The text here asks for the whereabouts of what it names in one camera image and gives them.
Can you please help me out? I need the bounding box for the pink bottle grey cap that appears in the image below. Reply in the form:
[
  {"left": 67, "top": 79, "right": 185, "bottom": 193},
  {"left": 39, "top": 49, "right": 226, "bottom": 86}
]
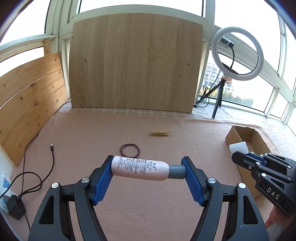
[{"left": 111, "top": 156, "right": 186, "bottom": 181}]

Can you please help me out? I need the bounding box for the dark red hair tie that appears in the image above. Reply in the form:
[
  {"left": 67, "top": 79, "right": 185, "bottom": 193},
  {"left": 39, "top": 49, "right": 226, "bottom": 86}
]
[{"left": 119, "top": 143, "right": 141, "bottom": 159}]

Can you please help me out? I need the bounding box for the wooden clothespin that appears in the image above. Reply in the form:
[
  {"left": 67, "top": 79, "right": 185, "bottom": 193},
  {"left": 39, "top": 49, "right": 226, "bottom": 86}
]
[{"left": 150, "top": 130, "right": 170, "bottom": 136}]

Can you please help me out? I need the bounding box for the small white cap piece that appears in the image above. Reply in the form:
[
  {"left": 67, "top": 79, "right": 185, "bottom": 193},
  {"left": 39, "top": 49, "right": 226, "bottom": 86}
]
[{"left": 229, "top": 142, "right": 249, "bottom": 154}]

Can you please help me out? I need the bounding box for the person's right hand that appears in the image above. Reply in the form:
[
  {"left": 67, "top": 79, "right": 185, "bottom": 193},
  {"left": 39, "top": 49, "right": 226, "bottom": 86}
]
[{"left": 265, "top": 206, "right": 294, "bottom": 240}]

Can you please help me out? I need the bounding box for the cardboard box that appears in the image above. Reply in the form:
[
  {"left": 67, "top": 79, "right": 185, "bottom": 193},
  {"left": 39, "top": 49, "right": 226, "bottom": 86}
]
[{"left": 225, "top": 125, "right": 278, "bottom": 198}]

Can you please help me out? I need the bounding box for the black charger plug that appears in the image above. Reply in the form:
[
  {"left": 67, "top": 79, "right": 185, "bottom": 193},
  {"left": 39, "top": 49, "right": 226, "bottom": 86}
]
[{"left": 6, "top": 195, "right": 26, "bottom": 220}]

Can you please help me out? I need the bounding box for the black tripod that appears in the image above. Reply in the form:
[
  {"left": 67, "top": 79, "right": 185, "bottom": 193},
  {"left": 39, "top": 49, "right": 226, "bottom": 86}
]
[{"left": 193, "top": 79, "right": 226, "bottom": 119}]

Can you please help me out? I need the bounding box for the pine slatted headboard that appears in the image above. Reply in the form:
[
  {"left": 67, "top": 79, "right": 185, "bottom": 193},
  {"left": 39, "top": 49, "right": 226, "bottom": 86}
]
[{"left": 1, "top": 39, "right": 68, "bottom": 166}]

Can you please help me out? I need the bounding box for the large wooden board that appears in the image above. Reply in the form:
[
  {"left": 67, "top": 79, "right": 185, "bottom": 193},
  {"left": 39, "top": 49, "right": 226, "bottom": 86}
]
[{"left": 69, "top": 14, "right": 203, "bottom": 113}]

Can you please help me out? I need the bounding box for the black usb cable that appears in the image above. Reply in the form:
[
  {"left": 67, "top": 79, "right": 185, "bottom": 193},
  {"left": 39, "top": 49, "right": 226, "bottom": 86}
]
[{"left": 0, "top": 100, "right": 71, "bottom": 232}]

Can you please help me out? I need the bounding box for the white wall power strip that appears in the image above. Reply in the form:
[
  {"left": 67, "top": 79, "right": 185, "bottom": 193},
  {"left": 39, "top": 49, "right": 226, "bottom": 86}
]
[{"left": 0, "top": 174, "right": 11, "bottom": 213}]

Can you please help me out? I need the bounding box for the white ring light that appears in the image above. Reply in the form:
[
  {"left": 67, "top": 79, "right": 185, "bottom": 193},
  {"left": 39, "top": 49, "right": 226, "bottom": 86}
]
[{"left": 211, "top": 27, "right": 264, "bottom": 81}]

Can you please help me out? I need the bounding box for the webcam on ring light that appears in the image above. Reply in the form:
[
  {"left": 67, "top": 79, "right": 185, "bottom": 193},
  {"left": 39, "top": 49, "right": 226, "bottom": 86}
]
[{"left": 220, "top": 37, "right": 234, "bottom": 48}]

